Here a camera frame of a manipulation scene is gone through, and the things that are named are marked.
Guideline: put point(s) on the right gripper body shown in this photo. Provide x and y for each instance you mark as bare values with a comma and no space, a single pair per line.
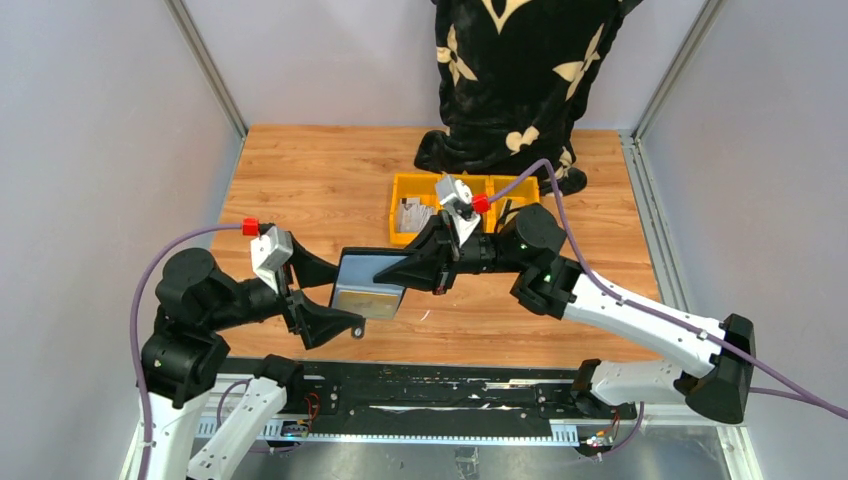
448,253

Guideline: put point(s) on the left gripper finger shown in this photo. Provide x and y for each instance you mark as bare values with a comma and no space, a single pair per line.
316,325
306,269

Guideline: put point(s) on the gold card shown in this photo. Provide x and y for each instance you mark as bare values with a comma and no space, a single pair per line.
371,305

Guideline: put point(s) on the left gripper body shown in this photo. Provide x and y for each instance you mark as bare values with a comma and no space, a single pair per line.
289,287

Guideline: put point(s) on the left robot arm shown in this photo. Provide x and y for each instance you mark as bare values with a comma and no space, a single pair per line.
178,366

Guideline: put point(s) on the left yellow bin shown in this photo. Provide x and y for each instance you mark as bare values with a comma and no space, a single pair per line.
410,185

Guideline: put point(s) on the silver cards in bin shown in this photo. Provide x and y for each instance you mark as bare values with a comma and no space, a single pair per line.
412,214

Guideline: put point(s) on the black floral blanket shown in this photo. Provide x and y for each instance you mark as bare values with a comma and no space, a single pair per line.
515,77

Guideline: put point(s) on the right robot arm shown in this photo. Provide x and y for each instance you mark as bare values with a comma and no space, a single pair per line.
705,363

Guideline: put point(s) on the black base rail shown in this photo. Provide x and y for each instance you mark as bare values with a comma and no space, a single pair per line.
418,403

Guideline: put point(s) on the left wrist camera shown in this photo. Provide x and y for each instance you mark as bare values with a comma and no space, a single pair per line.
270,250

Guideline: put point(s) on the right yellow bin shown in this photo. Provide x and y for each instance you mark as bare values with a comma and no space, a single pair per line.
524,193

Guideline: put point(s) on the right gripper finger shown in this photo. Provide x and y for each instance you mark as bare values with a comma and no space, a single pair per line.
418,271
433,243

